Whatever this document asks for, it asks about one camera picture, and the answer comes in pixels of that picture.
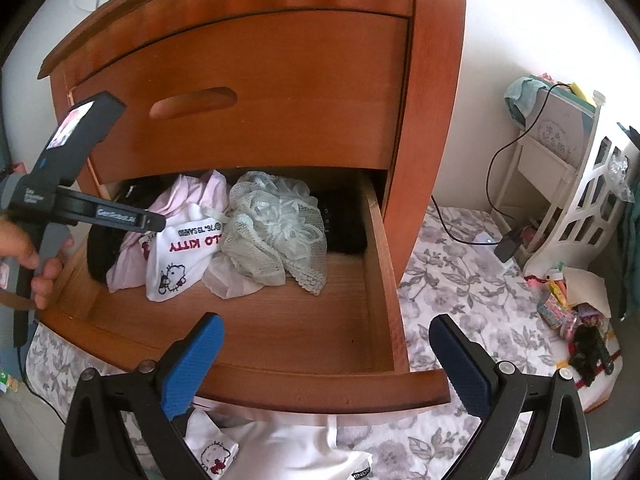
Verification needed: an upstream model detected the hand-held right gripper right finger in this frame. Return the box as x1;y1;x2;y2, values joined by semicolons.
429;314;593;480

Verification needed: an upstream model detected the white power strip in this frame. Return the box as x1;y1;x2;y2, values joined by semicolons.
472;232;512;271

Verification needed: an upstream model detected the pink underwear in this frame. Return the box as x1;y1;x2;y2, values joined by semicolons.
106;170;231;292

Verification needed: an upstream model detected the pale underwear small emblem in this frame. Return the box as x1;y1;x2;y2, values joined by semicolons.
182;407;242;480

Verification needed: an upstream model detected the dark underwear red print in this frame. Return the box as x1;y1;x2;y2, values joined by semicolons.
312;187;371;257

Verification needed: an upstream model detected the thin black cable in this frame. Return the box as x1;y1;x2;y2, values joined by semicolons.
17;345;68;413

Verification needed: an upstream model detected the closed wooden drawer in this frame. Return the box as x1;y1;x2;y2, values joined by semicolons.
60;10;413;196

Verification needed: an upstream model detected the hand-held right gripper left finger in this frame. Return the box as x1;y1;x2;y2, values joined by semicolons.
59;311;226;480

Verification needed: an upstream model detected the black toy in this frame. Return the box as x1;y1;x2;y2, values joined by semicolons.
567;325;603;386

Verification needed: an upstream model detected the black power adapter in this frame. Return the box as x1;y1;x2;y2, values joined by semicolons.
495;230;523;263

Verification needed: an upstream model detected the white underwear black waistband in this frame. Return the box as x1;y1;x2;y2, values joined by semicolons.
192;395;375;480

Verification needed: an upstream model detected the mint lace underwear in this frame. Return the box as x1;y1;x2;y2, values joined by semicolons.
220;170;328;297

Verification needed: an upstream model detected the white cartoon print underwear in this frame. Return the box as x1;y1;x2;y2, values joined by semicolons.
145;217;228;303

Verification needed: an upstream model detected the clear plastic bag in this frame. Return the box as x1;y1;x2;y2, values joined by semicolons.
605;152;633;196

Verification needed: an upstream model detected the wooden drawer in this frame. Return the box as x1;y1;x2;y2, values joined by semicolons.
30;167;451;413
60;10;413;196

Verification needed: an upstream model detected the grey floral blanket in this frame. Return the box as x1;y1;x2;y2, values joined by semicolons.
22;205;596;480

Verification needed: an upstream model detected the white lattice shelf rack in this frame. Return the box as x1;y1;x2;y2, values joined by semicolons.
515;92;636;273

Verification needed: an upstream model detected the person's left hand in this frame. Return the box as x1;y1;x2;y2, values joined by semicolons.
0;215;67;312

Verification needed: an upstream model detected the black lace underwear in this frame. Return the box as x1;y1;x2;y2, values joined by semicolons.
87;175;168;285

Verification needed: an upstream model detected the black remote control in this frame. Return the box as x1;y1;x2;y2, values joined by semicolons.
597;327;619;376

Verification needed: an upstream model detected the pastel chequered toy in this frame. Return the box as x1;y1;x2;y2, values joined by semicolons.
537;292;576;331

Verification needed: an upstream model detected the teal cloth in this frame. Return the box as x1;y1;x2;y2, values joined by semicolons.
504;76;546;126

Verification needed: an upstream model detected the white knitted mat red trim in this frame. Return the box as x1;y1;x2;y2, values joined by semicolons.
555;320;626;413

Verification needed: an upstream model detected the pale printed album box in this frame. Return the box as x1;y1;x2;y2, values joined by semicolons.
530;85;596;166

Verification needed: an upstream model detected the black power cable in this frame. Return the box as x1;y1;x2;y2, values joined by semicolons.
430;196;501;247
488;82;571;223

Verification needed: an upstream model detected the teal jacket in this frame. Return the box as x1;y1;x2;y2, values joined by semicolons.
617;122;640;321

